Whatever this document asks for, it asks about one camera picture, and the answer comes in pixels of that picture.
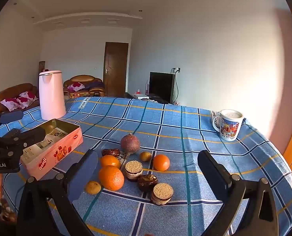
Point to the white printed mug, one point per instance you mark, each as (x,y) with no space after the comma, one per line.
(230,127)

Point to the dark brown wooden door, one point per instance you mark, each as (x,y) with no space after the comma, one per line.
(115,68)

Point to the floral cushion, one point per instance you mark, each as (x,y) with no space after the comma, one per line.
(29,96)
(11,104)
(76,86)

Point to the low television stand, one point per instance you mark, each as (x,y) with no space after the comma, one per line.
(131,95)

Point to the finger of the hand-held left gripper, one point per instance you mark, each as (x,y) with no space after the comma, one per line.
(25,137)
(10,116)

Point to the printed paper leaflet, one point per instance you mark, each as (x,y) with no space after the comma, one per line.
(51,140)

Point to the dark red date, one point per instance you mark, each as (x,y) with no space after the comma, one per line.
(110,152)
(147,182)

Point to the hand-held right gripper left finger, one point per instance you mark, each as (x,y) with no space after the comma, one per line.
(86,170)

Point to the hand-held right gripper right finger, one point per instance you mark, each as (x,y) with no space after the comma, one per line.
(211,174)

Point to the pink metal tin box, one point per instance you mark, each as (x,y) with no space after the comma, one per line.
(62,150)

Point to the brown round fruit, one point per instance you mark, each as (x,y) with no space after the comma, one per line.
(130,143)

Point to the black television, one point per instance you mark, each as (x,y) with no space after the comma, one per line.
(162,87)

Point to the brown leather armchair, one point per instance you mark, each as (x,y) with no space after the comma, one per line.
(86,80)

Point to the small yellow-brown longan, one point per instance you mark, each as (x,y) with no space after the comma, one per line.
(93,187)
(145,156)

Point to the white wall socket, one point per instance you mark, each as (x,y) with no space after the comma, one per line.
(177,69)

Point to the white flat box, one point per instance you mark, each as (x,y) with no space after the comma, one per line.
(140,95)

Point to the pink electric kettle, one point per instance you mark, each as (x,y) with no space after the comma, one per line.
(52,95)

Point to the round sesame sandwich cake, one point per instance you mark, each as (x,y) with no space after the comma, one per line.
(162,193)
(133,170)

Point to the brown leather sofa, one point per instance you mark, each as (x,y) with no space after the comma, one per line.
(10,91)

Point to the blue plaid tablecloth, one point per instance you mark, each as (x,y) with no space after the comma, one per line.
(173,127)

